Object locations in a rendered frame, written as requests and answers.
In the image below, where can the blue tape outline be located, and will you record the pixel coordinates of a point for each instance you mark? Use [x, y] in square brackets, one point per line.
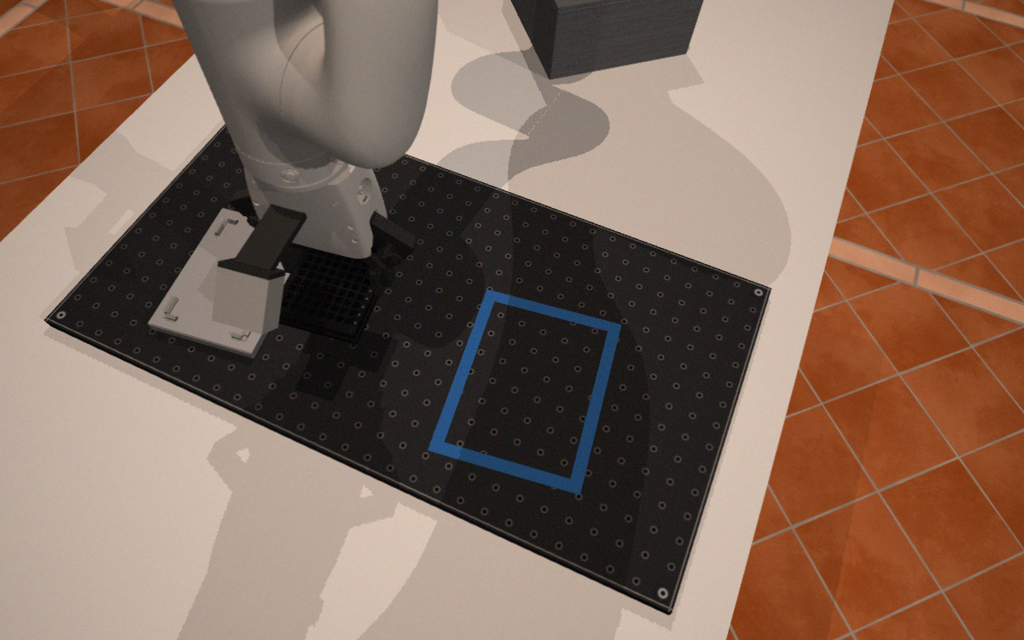
[574, 484]

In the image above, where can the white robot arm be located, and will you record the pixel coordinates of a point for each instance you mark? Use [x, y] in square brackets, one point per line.
[300, 85]

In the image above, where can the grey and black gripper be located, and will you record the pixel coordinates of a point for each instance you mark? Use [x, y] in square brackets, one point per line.
[346, 215]

